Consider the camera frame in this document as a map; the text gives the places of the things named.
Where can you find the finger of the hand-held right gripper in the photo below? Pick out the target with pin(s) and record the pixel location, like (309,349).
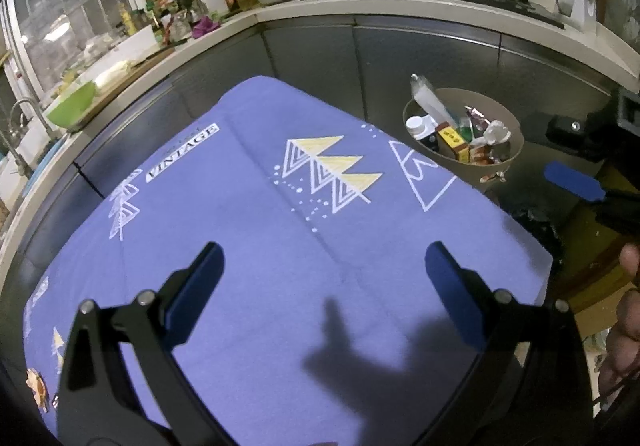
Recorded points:
(575,181)
(580,139)

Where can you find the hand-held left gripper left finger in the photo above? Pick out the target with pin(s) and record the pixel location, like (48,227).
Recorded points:
(197,291)

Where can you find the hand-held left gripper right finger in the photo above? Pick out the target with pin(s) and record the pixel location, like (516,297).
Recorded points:
(455,298)

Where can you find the beige trash bin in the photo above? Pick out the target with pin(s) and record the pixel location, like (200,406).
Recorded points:
(495,176)

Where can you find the white tissue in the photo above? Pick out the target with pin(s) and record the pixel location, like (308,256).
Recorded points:
(496,132)

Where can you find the white brown snack packet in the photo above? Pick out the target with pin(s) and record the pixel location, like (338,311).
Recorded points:
(487,154)

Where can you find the maroon snack wrapper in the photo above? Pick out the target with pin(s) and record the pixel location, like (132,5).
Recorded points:
(475,116)

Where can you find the yellow red small box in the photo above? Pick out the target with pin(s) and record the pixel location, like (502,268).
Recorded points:
(452,144)

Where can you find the dark blue drink carton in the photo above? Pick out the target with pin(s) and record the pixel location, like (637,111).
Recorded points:
(427,142)

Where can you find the clear green-label water bottle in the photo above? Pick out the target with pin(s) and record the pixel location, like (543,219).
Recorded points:
(430,101)

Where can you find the person's right hand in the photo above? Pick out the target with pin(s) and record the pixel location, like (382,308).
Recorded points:
(622,351)

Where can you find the black plastic bag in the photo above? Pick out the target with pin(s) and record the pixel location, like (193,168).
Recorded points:
(537,228)

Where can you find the blue patterned tablecloth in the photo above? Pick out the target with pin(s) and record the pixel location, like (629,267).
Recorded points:
(280,236)

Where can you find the grey kitchen counter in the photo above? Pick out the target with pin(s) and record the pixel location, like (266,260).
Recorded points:
(400,41)

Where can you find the green bowl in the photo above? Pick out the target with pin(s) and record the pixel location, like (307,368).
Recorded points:
(72,106)

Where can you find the white rectangular box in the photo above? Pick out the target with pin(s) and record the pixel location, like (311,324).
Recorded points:
(125,49)

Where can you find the chrome faucet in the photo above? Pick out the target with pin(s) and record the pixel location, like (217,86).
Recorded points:
(22,104)

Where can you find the purple plastic bag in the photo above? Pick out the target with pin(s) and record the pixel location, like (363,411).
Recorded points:
(206,27)

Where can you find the row of sauce bottles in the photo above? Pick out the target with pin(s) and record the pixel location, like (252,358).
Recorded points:
(150,6)

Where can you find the barred window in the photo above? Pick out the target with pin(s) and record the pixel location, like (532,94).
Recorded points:
(60,1)

